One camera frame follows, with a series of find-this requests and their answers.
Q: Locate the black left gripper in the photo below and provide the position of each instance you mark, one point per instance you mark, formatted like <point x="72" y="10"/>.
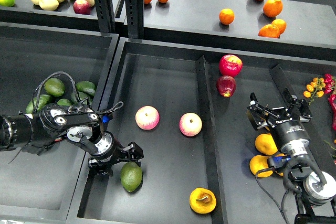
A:
<point x="111" y="152"/>

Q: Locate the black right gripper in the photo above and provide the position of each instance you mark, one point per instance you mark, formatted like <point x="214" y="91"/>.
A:
<point x="289" y="135"/>

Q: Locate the green avocado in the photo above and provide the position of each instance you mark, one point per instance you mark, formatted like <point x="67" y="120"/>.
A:
<point x="131" y="176"/>

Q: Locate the yellow pear with stem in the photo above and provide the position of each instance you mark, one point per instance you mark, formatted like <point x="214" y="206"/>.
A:
<point x="202" y="201"/>

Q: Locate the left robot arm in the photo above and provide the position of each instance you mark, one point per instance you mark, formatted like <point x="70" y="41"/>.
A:
<point x="78" y="124"/>

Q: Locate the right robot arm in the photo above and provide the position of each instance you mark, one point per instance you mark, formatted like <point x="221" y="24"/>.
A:
<point x="302" y="176"/>

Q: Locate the avocado middle right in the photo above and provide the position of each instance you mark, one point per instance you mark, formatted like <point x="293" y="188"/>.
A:
<point x="81" y="96"/>

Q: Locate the avocado centre small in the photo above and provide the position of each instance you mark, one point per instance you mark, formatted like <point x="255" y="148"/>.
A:
<point x="64" y="102"/>

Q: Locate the avocado upper right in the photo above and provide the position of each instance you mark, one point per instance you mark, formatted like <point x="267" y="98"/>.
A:
<point x="87" y="87"/>

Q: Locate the avocado top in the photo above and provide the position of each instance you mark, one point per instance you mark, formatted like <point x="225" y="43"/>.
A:
<point x="54" y="87"/>

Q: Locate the orange cherry tomato bunch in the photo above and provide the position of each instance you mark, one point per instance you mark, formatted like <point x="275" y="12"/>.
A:
<point x="314" y="90"/>

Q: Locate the pink apple left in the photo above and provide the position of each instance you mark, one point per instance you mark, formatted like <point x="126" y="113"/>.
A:
<point x="147" y="117"/>

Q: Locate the pink apple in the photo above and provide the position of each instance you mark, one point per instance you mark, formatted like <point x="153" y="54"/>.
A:
<point x="190" y="124"/>
<point x="147" y="117"/>

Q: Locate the red chili peppers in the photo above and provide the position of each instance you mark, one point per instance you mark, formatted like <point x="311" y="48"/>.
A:
<point x="329" y="80"/>

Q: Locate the dark red apple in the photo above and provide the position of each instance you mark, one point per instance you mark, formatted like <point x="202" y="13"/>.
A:
<point x="226" y="86"/>

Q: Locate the bright red apple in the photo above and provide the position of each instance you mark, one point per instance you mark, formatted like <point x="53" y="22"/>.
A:
<point x="230" y="65"/>

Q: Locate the black tray divider left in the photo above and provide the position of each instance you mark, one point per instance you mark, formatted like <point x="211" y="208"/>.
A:
<point x="211" y="153"/>

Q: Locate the orange front right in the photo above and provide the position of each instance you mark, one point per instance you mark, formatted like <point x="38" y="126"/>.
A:
<point x="270" y="31"/>

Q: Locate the pink apple right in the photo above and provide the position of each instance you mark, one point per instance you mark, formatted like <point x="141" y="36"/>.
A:
<point x="190" y="124"/>

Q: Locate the orange behind front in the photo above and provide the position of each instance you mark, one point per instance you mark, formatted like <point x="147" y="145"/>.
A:
<point x="281" y="24"/>

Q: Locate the orange large right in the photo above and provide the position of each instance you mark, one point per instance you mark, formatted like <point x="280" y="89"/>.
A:
<point x="272" y="8"/>

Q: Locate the orange small centre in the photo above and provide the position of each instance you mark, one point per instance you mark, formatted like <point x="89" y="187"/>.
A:
<point x="226" y="16"/>

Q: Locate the red apple on shelf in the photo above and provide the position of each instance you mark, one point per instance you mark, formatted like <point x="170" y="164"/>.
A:
<point x="81" y="7"/>

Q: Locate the black shelf post right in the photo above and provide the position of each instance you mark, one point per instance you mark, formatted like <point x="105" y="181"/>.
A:
<point x="135" y="18"/>

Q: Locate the black shelf post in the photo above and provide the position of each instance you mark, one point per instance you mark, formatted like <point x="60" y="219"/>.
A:
<point x="105" y="15"/>
<point x="135" y="18"/>

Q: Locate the black shelf post left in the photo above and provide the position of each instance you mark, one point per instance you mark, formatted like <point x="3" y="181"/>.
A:
<point x="105" y="15"/>

